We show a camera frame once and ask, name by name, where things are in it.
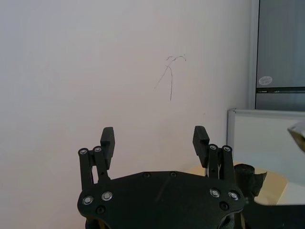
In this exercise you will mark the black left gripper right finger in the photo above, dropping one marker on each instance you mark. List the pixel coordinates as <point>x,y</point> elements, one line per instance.
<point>227,167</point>

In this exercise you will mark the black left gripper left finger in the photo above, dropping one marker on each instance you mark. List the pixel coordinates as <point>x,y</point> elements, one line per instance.
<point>85,169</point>

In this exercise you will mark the black table cloth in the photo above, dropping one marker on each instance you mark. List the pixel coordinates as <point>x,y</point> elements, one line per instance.
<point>274,215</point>

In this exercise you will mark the shiny silver object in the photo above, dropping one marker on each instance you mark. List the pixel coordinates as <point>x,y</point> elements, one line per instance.
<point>297,136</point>

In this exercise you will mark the round white window sticker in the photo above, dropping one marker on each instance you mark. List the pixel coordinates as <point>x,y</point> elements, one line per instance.
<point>265,80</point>

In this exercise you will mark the grey framed glass window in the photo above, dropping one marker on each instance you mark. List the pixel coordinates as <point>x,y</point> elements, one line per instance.
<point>280,52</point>

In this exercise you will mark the white panel with grey frame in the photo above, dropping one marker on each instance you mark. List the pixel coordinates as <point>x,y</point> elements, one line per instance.
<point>257,140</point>

